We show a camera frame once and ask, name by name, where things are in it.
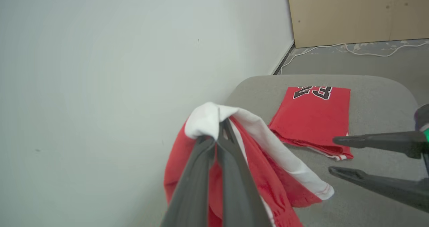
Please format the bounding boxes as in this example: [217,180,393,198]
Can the red Bulls shorts white stripe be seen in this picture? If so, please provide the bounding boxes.
[164,102,335,227]

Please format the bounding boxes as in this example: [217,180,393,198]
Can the white floor cable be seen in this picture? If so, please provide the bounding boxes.
[280,40,429,75]

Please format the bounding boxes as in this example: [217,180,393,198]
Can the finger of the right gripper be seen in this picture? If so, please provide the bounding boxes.
[328,166,429,214]
[332,131,429,159]

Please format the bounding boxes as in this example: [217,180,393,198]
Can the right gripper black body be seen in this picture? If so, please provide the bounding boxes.
[414,103,429,142]

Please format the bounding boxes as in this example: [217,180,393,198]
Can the red white Bulls jersey shirt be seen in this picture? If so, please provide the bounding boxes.
[268,86,354,161]

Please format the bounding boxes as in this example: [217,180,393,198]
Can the beige wooden board panel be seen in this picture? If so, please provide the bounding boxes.
[287,0,429,49]

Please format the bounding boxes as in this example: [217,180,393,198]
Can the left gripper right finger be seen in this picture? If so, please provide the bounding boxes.
[216,118,272,227]

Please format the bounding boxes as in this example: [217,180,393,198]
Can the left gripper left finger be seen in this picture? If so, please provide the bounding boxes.
[161,136,217,227]

